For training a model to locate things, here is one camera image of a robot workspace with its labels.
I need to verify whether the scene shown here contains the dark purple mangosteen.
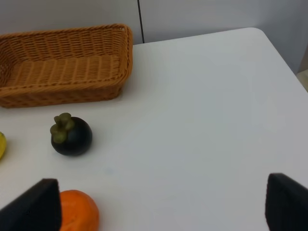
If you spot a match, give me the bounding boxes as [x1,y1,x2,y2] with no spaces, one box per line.
[50,113,93,156]

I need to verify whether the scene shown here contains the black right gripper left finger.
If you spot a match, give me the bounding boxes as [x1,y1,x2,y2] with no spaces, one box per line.
[0,179,62,231]

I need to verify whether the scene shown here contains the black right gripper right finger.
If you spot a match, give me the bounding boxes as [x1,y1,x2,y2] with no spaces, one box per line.
[265,173,308,231]

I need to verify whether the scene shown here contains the yellow lemon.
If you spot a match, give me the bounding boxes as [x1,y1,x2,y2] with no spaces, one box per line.
[0,132,7,159]

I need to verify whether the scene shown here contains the orange tangerine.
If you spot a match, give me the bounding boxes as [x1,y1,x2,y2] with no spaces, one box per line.
[60,190,100,231]

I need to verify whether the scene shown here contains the orange wicker basket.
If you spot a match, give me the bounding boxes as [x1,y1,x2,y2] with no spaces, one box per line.
[0,24,133,108]

